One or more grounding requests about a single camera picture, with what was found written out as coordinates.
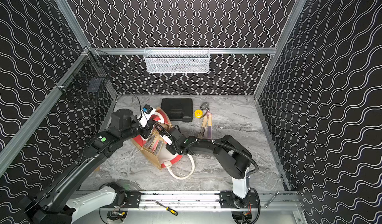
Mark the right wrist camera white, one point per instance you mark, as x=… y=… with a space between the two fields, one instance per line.
x=167 y=139

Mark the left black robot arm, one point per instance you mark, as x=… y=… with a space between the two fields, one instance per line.
x=55 y=205

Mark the black plastic tool case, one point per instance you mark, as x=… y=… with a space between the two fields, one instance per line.
x=178 y=109

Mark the red jute tote bag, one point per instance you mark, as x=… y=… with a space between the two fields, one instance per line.
x=164 y=159

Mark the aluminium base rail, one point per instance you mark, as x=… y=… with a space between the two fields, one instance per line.
x=205 y=201

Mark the bamboo fan floral white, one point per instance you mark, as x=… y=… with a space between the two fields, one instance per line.
x=202 y=131

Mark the yellow thread seal tape spool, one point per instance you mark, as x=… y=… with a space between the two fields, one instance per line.
x=198 y=113

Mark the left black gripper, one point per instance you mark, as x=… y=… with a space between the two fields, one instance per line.
x=150 y=125

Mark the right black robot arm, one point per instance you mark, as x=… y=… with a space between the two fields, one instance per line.
x=234 y=158

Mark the folding fans bundle in bag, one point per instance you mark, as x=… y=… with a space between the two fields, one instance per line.
x=154 y=143

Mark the aluminium frame corner post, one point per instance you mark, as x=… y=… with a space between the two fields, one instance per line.
x=288 y=27

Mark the white wire mesh basket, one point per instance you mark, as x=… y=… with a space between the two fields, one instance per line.
x=177 y=59

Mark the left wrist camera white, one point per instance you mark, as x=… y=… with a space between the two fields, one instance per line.
x=146 y=112

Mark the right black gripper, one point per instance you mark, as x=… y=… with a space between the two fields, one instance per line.
x=174 y=140

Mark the black wire mesh basket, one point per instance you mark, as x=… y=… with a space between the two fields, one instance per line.
x=90 y=83

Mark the bamboo fan purple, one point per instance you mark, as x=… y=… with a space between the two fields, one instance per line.
x=209 y=115

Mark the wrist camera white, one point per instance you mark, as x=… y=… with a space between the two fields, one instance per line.
x=146 y=112
x=167 y=139

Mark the yellow black handled screwdriver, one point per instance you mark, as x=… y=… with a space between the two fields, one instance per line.
x=173 y=212

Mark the steel ball valve brown handle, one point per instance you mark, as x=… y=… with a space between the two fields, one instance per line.
x=205 y=108

